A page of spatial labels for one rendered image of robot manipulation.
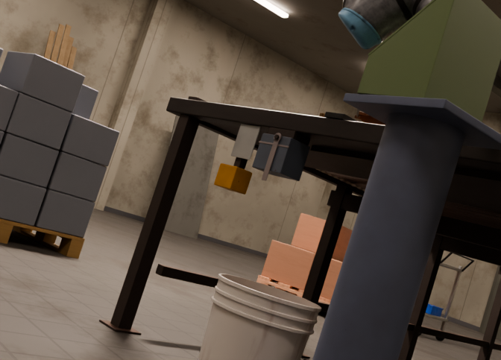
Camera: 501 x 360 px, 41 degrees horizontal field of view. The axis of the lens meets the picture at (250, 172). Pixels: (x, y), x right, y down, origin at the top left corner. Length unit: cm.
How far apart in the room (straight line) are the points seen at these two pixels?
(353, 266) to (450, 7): 56
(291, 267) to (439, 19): 440
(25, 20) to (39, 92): 716
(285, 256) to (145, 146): 670
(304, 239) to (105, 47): 633
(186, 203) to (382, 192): 1064
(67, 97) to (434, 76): 297
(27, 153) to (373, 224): 288
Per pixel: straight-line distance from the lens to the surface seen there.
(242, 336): 178
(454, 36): 147
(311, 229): 631
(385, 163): 145
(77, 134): 417
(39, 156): 407
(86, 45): 1149
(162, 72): 1215
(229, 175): 229
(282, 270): 572
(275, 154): 217
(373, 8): 164
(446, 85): 146
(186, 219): 1201
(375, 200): 143
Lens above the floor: 52
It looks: 4 degrees up
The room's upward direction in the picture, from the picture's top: 18 degrees clockwise
